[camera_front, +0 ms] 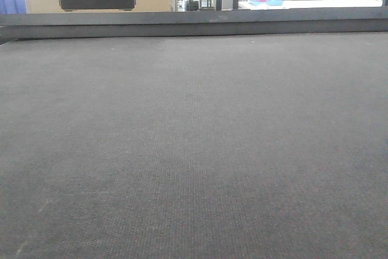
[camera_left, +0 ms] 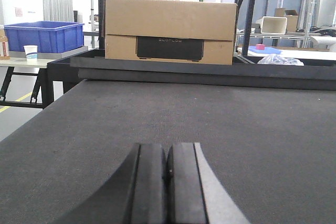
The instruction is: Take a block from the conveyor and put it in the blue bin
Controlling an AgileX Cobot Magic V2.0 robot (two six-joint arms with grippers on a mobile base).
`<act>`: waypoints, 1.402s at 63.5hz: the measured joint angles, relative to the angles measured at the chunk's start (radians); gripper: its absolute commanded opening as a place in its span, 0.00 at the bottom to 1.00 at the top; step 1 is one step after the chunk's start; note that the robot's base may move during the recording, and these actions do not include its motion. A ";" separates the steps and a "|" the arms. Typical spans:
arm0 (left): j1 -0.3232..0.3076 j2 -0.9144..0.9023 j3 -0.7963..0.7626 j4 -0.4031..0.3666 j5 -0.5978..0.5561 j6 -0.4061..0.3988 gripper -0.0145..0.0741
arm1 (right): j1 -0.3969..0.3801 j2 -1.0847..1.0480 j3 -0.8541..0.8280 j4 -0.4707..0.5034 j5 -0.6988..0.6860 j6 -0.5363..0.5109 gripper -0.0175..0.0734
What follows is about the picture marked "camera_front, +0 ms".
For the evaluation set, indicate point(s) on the dark grey conveyor belt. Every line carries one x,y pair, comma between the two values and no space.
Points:
225,147

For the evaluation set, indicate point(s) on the light blue tray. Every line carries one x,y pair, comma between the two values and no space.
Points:
266,2

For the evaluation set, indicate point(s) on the white background table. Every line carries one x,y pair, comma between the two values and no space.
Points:
288,4

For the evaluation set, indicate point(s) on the grey conveyor side rail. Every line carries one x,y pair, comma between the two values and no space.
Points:
193,24

